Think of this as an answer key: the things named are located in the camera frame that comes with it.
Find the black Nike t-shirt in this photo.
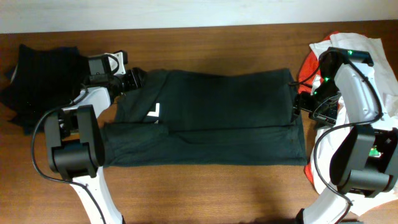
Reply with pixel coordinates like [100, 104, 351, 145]
[101, 68, 307, 167]

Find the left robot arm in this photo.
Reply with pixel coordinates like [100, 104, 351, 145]
[40, 50, 145, 223]

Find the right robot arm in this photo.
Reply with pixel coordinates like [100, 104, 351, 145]
[291, 47, 397, 223]

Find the red garment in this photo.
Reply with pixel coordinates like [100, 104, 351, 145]
[298, 31, 339, 188]

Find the white t-shirt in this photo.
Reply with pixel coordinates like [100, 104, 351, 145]
[299, 32, 397, 216]

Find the folded black shirt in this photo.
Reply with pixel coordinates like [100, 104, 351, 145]
[0, 44, 94, 134]

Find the folded navy shirt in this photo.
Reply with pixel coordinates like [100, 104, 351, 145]
[3, 46, 81, 136]

